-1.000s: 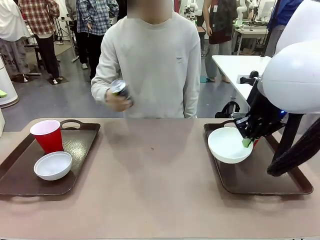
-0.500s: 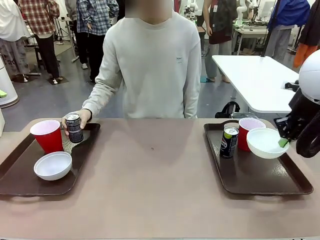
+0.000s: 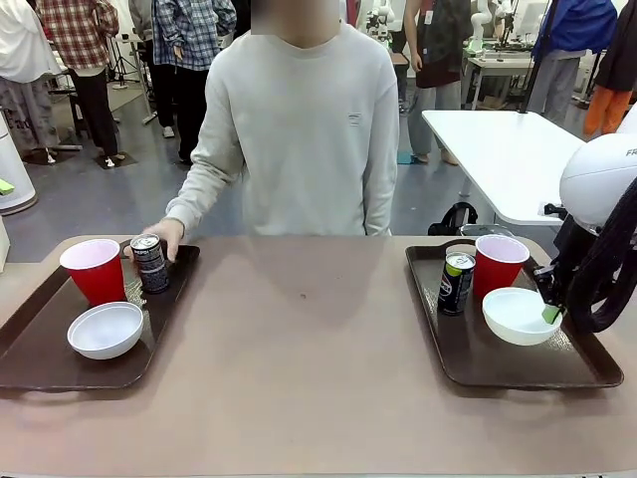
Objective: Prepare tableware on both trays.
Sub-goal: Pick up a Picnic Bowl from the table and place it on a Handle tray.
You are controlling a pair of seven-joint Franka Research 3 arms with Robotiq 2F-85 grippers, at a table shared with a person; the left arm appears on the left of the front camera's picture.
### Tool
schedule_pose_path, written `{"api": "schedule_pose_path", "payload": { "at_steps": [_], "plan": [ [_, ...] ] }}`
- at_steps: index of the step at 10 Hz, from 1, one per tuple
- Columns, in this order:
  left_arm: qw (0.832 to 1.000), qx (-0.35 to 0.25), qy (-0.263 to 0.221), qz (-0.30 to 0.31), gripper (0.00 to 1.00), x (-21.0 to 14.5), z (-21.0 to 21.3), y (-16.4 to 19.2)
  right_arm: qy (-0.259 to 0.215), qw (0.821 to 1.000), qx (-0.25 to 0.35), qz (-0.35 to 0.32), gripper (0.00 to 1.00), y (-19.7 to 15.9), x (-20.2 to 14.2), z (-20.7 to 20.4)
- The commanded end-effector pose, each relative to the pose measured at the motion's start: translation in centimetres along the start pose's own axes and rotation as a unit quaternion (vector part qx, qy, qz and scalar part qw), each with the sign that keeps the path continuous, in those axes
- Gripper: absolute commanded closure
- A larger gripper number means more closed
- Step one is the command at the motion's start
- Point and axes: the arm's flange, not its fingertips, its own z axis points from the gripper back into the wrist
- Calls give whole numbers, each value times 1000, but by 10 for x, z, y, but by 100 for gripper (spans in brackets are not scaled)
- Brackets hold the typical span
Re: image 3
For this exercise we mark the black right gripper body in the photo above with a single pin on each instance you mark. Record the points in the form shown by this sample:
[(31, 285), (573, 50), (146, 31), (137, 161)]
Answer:
[(565, 259)]

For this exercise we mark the white plastic bowl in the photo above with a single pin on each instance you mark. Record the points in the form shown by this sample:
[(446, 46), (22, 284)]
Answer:
[(104, 331), (517, 318)]

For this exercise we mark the red plastic cup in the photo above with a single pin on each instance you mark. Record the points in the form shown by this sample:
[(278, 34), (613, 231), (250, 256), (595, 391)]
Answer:
[(497, 269), (97, 274)]

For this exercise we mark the black pepsi can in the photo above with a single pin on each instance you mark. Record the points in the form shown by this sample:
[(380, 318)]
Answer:
[(455, 291), (151, 271)]

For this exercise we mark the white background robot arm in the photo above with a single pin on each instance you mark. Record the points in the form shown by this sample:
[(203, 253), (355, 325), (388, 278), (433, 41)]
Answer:
[(380, 15), (485, 25)]

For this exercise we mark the person's left forearm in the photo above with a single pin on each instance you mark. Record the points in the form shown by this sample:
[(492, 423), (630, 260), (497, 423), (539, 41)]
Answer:
[(380, 204)]

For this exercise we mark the person's right forearm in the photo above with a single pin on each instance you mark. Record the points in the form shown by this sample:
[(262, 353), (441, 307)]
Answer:
[(204, 189)]

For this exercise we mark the person's right hand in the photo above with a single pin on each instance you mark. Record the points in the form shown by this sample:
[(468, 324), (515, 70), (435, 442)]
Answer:
[(171, 239)]

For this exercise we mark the brown plastic tray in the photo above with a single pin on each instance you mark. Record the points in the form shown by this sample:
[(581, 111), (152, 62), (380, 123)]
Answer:
[(497, 363), (50, 368)]

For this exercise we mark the black object under table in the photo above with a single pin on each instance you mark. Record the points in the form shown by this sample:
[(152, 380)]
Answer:
[(455, 219)]

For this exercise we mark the white side table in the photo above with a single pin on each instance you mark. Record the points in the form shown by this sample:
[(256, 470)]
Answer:
[(497, 159)]

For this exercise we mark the bystander in orange trousers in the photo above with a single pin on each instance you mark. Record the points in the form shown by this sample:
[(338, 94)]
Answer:
[(609, 109)]

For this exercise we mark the grey background workbench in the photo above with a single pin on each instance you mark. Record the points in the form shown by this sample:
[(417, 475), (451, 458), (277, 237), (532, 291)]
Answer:
[(492, 67)]

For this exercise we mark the black vertical pole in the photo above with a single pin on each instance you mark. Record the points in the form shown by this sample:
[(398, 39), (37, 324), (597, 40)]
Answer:
[(535, 55)]

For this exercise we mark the bystander in blue jacket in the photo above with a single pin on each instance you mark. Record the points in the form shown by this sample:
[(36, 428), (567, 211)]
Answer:
[(567, 50)]

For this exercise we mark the bystander in dark jacket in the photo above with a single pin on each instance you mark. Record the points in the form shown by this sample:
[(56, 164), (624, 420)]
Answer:
[(438, 50)]

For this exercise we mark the person in grey sweater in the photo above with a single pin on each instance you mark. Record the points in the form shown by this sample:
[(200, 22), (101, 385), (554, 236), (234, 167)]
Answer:
[(308, 124)]

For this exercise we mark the bystander in blue plaid shirt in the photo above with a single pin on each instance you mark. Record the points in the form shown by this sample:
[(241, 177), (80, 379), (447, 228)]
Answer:
[(189, 40)]

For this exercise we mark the bystander in red plaid shirt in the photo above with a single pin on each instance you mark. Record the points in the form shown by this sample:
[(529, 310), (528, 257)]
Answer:
[(79, 45)]

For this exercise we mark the white round cabinet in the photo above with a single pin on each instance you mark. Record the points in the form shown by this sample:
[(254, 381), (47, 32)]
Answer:
[(15, 159)]

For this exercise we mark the bystander in white garment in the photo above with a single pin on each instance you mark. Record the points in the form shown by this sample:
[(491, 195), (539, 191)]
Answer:
[(22, 65)]

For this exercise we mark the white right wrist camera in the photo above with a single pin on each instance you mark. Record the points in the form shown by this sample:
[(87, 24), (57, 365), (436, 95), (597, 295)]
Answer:
[(553, 209)]

